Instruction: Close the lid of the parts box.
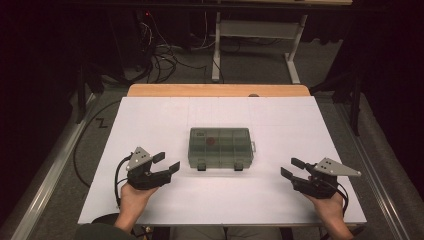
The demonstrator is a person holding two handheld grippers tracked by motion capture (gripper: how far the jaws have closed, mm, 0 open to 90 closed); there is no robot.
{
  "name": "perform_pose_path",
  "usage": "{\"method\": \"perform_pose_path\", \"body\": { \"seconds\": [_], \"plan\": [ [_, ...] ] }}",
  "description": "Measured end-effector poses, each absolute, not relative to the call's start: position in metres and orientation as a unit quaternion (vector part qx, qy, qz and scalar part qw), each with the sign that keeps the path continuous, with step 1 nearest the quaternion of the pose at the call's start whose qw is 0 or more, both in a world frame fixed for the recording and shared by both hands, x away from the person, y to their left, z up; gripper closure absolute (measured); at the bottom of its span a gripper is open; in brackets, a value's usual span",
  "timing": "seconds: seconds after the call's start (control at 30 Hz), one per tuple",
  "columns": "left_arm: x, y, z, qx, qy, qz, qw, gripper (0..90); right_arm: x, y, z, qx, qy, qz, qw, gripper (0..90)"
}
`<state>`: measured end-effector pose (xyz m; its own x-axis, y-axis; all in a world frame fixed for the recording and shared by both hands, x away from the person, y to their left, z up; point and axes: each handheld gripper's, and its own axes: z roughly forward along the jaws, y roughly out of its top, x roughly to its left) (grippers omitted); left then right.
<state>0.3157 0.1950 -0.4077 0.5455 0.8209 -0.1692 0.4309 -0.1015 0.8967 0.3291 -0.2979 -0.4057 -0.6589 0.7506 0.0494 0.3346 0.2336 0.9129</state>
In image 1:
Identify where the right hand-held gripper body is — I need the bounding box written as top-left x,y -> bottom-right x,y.
289,157 -> 362,200

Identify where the person's left leg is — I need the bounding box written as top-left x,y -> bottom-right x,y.
166,226 -> 224,240

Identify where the grey translucent compartment box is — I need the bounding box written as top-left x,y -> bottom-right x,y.
187,127 -> 257,172

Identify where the person's right leg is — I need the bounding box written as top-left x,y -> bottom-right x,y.
228,226 -> 287,240

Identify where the person's left hand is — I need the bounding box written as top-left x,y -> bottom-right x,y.
119,182 -> 160,228

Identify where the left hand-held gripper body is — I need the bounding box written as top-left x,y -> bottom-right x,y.
125,146 -> 173,191

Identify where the black metal stand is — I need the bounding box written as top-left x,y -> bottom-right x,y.
75,61 -> 105,125
309,69 -> 364,137

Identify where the aluminium floor rail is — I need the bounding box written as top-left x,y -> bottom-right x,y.
334,99 -> 413,240
9,93 -> 101,240

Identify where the person's leg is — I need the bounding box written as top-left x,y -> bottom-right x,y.
166,226 -> 224,240
228,226 -> 287,240

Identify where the white table cover board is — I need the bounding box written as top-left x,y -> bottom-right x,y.
77,96 -> 368,226

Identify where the hand-held gripper cable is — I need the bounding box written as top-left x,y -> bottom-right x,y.
114,153 -> 134,208
333,183 -> 350,214

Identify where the tangled floor cable bundle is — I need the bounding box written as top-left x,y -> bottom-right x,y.
134,11 -> 208,84

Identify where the long black floor cable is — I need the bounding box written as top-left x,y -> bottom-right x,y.
72,99 -> 122,188

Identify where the person's right hand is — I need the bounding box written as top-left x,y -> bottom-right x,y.
304,192 -> 345,232

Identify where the white metal desk frame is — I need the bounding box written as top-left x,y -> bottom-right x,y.
211,11 -> 309,85

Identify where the left hand-held gripper cable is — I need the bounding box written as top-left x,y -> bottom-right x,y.
114,153 -> 134,208

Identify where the right hand-held gripper cable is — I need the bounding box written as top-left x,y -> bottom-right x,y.
333,183 -> 350,214

